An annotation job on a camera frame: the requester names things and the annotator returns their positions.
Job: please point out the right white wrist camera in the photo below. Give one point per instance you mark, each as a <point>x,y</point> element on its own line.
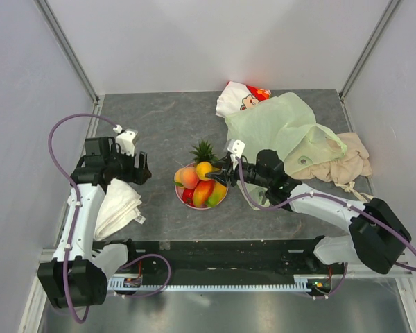
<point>235,148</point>

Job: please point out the fake peach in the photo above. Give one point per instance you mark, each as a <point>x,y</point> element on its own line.
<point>189,177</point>

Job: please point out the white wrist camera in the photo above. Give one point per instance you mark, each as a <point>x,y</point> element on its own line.
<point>235,148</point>
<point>126,139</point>

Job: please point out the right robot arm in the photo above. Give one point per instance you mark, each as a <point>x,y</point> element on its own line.
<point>374,236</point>

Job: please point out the fake yellow pear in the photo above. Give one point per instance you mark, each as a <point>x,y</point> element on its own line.
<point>177,178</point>

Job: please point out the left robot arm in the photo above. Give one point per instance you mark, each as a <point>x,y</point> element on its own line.
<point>75,275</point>

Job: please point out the white red cartoon bag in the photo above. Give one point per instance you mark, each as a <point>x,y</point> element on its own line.
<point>237,97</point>

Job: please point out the green avocado print plastic bag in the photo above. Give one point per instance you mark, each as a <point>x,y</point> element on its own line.
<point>287,125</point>

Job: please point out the fake pineapple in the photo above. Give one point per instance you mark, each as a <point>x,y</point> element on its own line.
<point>203,152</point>

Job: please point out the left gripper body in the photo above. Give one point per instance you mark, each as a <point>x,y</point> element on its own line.
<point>127,171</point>

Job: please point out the white folded towel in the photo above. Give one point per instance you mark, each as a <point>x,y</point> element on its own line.
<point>119,207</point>

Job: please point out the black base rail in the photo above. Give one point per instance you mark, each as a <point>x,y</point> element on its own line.
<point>284,257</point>

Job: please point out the fake red bell pepper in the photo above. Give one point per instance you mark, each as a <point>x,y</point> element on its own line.
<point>187,197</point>

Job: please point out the fake red orange mango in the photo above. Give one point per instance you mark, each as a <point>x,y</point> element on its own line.
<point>202,192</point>

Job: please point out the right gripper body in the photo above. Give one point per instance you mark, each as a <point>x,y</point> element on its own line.
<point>249,175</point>

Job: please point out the small yellow fake fruit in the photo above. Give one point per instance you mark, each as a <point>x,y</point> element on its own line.
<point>203,168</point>

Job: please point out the pink plate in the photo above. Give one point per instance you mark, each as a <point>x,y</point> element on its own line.
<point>179,191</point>

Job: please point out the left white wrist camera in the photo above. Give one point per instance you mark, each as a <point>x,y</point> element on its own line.
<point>126,139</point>

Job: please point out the slotted cable duct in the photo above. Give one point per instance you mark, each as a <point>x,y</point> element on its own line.
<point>123,284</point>

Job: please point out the beige crumpled cloth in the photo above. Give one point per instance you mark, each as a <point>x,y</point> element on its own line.
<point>343,171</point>

